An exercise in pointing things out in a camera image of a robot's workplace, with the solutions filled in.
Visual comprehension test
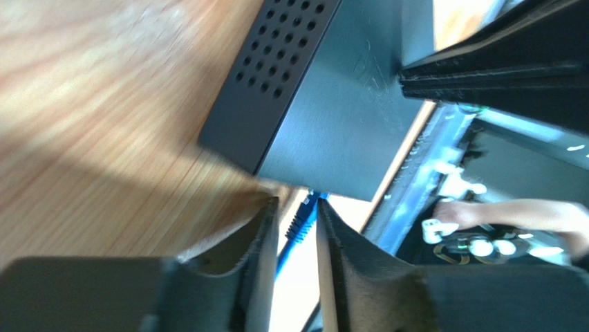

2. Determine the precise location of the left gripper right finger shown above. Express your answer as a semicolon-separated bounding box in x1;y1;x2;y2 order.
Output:
317;200;588;331

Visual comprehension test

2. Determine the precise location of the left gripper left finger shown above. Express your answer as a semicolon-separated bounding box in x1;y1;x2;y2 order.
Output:
1;198;279;331

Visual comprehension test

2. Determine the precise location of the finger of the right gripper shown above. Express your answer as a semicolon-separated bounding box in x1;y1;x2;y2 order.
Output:
407;1;588;69
400;62;588;134

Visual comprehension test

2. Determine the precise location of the blue ethernet cable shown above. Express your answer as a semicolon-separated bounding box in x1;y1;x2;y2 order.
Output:
274;190;330;283

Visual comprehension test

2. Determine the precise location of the black network switch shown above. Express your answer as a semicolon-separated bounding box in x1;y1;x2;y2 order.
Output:
198;0;434;201

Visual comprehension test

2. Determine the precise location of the person's bare hand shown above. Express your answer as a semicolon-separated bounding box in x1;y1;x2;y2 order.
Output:
433;201;483;229

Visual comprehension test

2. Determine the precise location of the aluminium frame rail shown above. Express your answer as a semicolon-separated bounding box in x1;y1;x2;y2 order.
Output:
362;104;475;255

